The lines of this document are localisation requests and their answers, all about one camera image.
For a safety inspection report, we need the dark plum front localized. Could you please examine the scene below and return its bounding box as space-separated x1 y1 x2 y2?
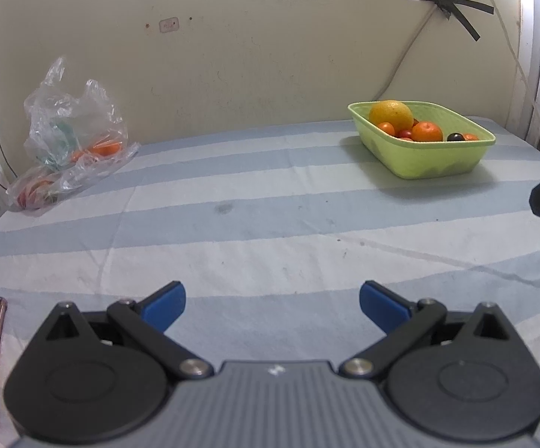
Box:
447 133 465 141

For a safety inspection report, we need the red tomato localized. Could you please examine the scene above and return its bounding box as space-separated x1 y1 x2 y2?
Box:
396 130 412 141

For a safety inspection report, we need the large yellow citrus fruit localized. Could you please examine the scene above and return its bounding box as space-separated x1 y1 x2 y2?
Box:
368 100 415 137

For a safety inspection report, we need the green plastic basin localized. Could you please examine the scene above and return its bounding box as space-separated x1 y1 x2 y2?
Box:
348 101 496 180

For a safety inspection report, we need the striped blue white cloth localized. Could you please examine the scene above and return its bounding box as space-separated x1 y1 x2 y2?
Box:
0 120 540 439

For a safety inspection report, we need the orange in plastic bag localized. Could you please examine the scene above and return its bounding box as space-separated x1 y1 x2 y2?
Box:
89 141 123 157

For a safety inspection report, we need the clear plastic bag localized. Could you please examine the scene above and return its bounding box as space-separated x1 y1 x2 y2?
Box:
6 57 140 211

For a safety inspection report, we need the grey wall cable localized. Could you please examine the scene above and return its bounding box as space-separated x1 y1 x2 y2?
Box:
369 8 444 103

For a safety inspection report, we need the white thin cable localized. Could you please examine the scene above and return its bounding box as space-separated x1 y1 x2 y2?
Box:
472 0 540 151

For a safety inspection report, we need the wall sticker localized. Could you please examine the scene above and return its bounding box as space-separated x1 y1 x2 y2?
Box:
159 17 180 34

